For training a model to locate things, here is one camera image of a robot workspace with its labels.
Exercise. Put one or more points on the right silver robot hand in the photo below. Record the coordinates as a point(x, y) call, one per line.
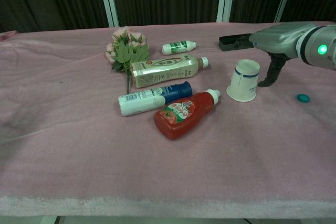
point(278, 40)

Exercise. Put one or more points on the white paper cup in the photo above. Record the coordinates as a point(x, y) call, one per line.
point(244, 81)

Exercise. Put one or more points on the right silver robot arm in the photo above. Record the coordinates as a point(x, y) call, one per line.
point(319, 47)

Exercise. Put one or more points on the black rectangular tray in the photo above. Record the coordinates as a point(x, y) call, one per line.
point(231, 42)

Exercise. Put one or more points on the teal bottle cap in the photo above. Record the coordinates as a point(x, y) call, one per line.
point(303, 98)

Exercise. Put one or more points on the small white green-labelled bottle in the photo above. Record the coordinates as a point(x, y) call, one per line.
point(177, 47)

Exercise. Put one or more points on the beige tea drink bottle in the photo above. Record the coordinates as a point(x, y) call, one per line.
point(165, 70)

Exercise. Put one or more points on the red ketchup bottle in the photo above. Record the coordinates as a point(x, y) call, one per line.
point(182, 115)

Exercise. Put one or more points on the white bottle with blue cap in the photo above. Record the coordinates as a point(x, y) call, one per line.
point(152, 99)

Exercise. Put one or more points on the pink artificial flower bouquet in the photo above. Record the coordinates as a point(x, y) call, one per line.
point(127, 48)

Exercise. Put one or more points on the pink table cloth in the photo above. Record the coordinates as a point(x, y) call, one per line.
point(105, 142)

